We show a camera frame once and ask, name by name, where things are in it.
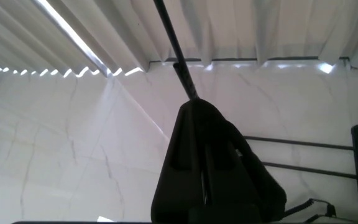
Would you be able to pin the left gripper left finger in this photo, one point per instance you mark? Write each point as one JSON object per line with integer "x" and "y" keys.
{"x": 166, "y": 193}

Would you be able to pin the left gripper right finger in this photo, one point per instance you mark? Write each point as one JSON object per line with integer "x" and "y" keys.
{"x": 225, "y": 180}

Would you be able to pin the black clothes rack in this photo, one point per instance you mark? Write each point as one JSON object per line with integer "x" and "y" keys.
{"x": 174, "y": 40}

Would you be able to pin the black garment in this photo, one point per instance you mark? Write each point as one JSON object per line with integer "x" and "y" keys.
{"x": 272, "y": 196}

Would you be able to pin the white curtain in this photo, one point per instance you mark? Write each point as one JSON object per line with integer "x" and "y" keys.
{"x": 228, "y": 28}

